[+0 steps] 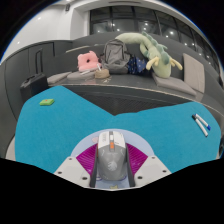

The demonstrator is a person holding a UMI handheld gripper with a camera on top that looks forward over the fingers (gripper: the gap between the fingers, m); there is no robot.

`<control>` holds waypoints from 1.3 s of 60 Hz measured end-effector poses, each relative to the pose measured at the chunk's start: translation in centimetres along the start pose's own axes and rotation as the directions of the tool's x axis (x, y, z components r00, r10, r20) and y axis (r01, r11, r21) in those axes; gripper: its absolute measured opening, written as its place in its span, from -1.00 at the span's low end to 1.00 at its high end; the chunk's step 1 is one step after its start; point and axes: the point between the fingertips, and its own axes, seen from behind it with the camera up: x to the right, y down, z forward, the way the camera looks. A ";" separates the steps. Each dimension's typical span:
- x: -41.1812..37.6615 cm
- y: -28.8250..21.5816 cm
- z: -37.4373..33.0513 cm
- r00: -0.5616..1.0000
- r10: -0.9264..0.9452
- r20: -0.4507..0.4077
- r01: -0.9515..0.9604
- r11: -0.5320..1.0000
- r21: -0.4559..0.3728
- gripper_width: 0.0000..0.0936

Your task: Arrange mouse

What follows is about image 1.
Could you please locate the black suitcase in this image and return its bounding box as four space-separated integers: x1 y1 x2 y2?
19 49 50 104

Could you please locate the flat grey seat cushion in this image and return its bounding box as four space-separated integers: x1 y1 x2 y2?
47 71 73 85
151 71 198 98
66 69 98 81

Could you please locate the small green eraser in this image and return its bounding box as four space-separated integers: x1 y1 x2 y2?
39 98 56 107

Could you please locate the pink plush cushion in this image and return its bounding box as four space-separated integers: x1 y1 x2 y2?
77 50 102 73

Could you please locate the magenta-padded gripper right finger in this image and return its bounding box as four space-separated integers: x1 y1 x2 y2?
125 142 173 188

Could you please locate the small brown pouch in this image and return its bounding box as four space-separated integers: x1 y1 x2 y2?
94 68 111 80

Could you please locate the white marker with black cap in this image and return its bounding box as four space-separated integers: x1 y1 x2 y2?
191 114 209 138

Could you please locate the upright beige cushion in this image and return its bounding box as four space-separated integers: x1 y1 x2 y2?
182 52 206 94

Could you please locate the grey computer mouse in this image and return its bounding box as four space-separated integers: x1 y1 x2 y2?
95 130 129 183

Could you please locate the grey backpack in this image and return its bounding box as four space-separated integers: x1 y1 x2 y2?
100 38 132 75

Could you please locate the white marker with blue cap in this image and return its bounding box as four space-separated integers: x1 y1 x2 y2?
195 113 212 131

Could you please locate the green dragon plush toy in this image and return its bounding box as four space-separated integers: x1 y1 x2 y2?
115 31 184 80

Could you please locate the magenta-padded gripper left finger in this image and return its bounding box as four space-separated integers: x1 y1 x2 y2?
53 143 100 189

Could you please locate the dark blue patterned bag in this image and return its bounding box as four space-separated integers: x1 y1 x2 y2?
127 55 148 75

